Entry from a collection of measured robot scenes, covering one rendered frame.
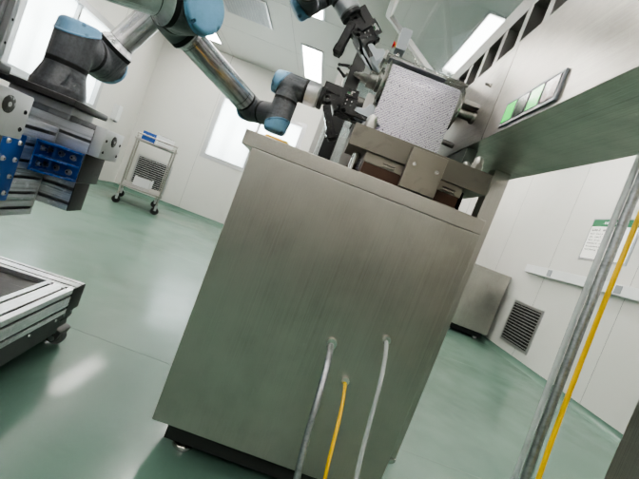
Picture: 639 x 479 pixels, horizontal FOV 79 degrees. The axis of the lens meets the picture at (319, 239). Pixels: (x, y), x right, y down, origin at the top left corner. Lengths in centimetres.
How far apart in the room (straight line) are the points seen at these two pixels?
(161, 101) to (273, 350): 677
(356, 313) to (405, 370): 20
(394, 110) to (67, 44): 98
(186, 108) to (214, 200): 162
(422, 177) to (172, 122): 659
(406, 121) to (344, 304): 63
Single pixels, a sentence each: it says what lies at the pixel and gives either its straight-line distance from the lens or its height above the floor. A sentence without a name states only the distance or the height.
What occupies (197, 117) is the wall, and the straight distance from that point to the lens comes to 733.
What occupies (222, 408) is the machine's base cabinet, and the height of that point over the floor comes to 19.
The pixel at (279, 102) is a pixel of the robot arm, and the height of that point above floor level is 104.
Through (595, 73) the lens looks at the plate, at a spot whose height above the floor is 117.
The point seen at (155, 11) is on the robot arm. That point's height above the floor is 104.
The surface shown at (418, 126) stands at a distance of 133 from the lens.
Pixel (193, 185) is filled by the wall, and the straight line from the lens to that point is 717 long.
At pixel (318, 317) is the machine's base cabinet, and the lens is 104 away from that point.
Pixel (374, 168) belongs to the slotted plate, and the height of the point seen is 93.
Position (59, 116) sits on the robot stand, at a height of 76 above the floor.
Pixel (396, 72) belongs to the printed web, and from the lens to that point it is 137.
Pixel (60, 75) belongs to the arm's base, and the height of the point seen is 87.
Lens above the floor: 75
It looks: 3 degrees down
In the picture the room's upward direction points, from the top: 21 degrees clockwise
